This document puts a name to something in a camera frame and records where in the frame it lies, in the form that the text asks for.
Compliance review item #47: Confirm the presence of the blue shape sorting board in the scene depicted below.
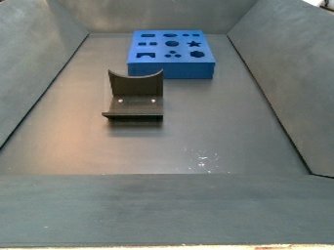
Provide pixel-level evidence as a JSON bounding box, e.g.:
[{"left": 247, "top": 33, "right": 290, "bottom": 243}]
[{"left": 127, "top": 30, "right": 215, "bottom": 79}]

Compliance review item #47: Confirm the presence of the black curved holder stand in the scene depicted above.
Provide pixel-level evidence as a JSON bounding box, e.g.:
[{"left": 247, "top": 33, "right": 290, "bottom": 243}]
[{"left": 102, "top": 70, "right": 163, "bottom": 119}]

